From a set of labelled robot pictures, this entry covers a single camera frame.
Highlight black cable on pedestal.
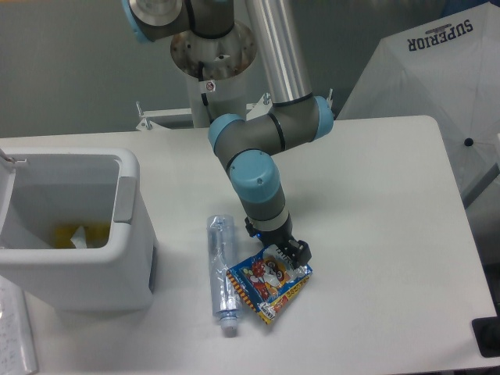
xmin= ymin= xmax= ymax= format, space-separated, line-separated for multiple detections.
xmin=197 ymin=60 xmax=216 ymax=127

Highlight white metal bracket with bolts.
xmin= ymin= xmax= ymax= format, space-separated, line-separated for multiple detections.
xmin=136 ymin=101 xmax=194 ymax=131

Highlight black device at table edge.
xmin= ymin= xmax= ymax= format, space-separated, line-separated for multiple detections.
xmin=472 ymin=316 xmax=499 ymax=358

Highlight crushed clear plastic bottle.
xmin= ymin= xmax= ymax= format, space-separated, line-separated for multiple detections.
xmin=206 ymin=214 xmax=241 ymax=338

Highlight colourful snack wrapper bag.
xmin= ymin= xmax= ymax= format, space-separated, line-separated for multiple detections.
xmin=227 ymin=245 xmax=313 ymax=324

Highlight white plastic trash can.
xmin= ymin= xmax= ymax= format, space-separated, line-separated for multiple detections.
xmin=1 ymin=147 xmax=156 ymax=311

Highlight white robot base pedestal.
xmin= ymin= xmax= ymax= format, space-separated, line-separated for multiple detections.
xmin=170 ymin=21 xmax=257 ymax=128

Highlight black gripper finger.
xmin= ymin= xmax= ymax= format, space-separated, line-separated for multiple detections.
xmin=278 ymin=239 xmax=311 ymax=269

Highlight white umbrella with lettering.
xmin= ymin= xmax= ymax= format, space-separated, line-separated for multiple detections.
xmin=338 ymin=2 xmax=499 ymax=197

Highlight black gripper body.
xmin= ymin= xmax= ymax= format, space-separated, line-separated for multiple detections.
xmin=245 ymin=212 xmax=296 ymax=252

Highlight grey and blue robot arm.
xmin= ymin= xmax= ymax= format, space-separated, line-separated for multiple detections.
xmin=122 ymin=1 xmax=334 ymax=267

